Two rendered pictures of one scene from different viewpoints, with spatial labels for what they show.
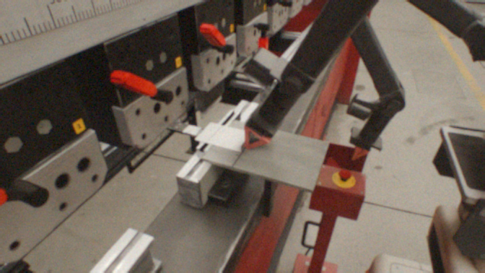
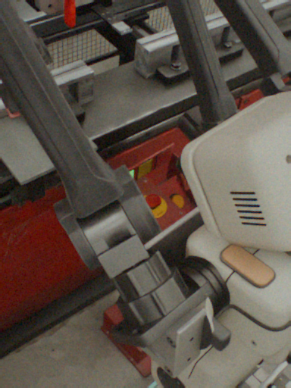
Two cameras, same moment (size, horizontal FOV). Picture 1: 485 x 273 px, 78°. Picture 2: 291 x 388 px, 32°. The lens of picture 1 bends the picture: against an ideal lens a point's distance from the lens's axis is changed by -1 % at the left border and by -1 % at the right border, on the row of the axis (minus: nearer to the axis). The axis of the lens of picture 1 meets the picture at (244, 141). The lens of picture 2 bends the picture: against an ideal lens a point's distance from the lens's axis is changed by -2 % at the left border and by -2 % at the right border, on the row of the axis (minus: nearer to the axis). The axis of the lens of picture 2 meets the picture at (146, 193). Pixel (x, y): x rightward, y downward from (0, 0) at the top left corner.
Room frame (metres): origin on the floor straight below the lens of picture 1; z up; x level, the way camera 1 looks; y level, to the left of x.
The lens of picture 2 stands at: (-0.06, -0.61, 1.77)
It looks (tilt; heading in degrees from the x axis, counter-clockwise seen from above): 49 degrees down; 22
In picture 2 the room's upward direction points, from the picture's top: 9 degrees clockwise
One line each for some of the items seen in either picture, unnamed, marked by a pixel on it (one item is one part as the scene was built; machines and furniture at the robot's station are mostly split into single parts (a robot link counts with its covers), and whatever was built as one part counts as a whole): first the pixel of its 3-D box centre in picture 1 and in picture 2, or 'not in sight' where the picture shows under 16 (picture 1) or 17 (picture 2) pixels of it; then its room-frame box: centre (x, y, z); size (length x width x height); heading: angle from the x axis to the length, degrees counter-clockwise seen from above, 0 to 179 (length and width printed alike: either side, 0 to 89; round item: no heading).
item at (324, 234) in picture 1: (322, 239); not in sight; (0.74, -0.32, 0.39); 0.05 x 0.05 x 0.54; 71
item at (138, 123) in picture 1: (135, 78); not in sight; (0.42, 0.17, 1.26); 0.15 x 0.09 x 0.17; 157
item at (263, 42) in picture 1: (260, 42); (68, 4); (0.75, -0.04, 1.20); 0.04 x 0.02 x 0.10; 67
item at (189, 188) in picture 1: (224, 146); (20, 106); (0.68, 0.06, 0.92); 0.39 x 0.06 x 0.10; 157
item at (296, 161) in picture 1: (268, 151); (28, 127); (0.57, -0.06, 1.00); 0.26 x 0.18 x 0.01; 67
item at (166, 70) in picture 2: not in sight; (201, 61); (1.16, -0.21, 0.89); 0.30 x 0.05 x 0.03; 157
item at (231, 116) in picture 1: (220, 132); not in sight; (0.66, 0.07, 0.99); 0.20 x 0.03 x 0.03; 157
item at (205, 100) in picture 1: (210, 91); not in sight; (0.63, 0.08, 1.13); 0.10 x 0.02 x 0.10; 157
